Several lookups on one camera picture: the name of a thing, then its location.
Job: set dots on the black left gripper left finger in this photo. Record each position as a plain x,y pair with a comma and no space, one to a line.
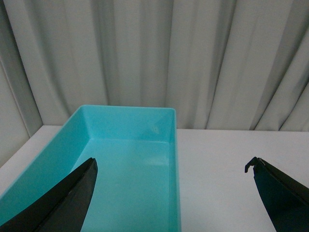
61,209

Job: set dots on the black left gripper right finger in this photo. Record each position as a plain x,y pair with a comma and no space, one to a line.
285,199

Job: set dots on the turquoise plastic bin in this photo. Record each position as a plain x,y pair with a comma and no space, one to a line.
137,185

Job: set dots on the white pleated curtain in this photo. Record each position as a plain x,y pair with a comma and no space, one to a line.
221,64

